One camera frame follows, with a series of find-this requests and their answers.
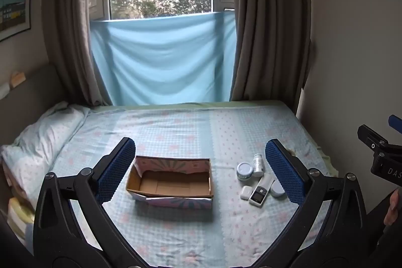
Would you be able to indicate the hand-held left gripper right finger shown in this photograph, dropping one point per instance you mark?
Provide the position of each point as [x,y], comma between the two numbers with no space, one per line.
[284,173]

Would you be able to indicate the light blue hanging cloth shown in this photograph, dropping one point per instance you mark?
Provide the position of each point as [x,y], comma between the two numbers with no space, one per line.
[163,64]

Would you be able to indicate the white round jar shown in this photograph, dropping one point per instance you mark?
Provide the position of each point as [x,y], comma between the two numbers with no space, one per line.
[277,189]

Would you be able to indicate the checked floral bed sheet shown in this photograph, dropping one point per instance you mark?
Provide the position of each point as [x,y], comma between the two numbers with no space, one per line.
[188,130]

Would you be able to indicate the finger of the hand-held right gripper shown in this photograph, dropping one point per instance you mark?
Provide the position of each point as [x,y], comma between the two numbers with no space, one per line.
[372,139]
[395,123]

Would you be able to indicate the person's right hand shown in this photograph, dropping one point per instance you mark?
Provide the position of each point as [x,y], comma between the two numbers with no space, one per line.
[392,205]

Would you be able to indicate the white pill bottle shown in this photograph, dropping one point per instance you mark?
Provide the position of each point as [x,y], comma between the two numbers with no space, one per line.
[258,165]

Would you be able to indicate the white air conditioner remote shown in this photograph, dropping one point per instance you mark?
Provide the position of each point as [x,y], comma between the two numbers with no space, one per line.
[260,191]

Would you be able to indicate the cardboard box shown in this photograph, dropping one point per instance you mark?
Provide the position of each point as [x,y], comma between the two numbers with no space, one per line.
[169,186]

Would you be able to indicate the brown curtain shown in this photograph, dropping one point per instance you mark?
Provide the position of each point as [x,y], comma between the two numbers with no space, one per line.
[72,35]
[270,35]

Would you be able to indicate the grey headboard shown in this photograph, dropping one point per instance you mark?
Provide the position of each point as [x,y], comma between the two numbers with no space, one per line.
[37,89]

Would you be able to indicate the tan tissue box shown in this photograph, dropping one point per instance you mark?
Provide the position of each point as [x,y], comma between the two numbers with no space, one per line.
[18,79]

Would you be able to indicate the framed wall picture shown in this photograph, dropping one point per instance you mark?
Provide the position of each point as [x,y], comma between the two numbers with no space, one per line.
[14,7]

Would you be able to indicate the white pillow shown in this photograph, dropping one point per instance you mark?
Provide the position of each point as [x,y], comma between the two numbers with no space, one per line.
[44,139]

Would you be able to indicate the round jar with green side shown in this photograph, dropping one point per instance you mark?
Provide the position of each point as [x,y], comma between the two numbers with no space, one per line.
[245,171]

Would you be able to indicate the white earbuds case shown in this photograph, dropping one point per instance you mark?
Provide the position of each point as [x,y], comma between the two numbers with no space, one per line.
[246,193]

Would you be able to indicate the yellowish folded bedding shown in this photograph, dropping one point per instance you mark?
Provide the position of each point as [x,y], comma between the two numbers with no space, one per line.
[18,214]

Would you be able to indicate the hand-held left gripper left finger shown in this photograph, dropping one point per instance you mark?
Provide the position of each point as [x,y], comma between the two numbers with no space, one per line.
[116,170]

